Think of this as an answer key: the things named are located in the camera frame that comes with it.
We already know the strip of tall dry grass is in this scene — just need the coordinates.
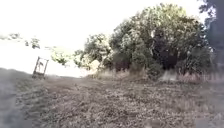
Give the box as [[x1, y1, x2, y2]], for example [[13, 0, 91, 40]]
[[87, 65, 224, 84]]

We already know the dark metal frame stand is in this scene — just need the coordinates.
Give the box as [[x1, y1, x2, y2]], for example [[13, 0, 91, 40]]
[[31, 56, 50, 80]]

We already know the dark tree trunk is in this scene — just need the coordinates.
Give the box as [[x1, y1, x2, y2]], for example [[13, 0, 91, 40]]
[[199, 0, 224, 73]]

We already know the wood of green trees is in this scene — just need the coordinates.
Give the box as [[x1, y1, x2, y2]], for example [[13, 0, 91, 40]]
[[49, 3, 214, 81]]

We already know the dry mown grass field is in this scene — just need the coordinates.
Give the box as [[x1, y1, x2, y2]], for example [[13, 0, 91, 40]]
[[0, 67, 224, 128]]

